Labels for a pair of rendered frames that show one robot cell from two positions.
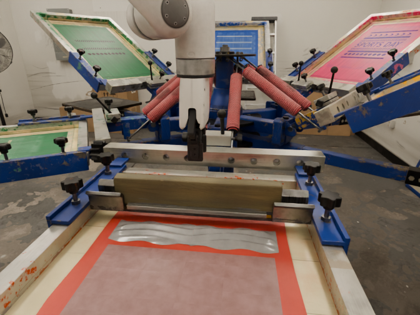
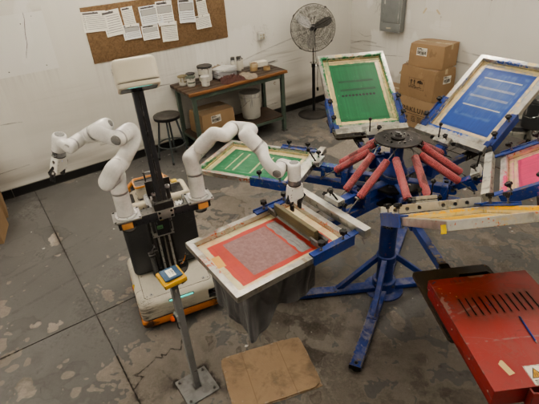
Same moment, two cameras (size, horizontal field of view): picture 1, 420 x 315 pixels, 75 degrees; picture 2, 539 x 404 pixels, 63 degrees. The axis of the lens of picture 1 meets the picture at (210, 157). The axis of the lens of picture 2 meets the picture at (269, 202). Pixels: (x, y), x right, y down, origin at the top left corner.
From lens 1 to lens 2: 212 cm
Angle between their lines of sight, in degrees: 46
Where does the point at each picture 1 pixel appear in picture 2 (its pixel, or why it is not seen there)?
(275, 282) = (289, 256)
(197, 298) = (269, 248)
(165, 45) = (507, 27)
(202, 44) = (291, 178)
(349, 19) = not seen: outside the picture
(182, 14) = (277, 175)
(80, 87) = (396, 63)
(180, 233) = (284, 232)
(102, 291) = (253, 236)
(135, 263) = (265, 234)
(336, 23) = not seen: outside the picture
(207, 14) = (293, 170)
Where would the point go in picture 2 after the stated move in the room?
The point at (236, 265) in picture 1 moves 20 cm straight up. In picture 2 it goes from (286, 248) to (285, 219)
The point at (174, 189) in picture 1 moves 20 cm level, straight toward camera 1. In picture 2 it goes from (288, 217) to (267, 233)
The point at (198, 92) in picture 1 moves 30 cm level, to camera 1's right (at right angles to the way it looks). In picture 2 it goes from (289, 191) to (330, 211)
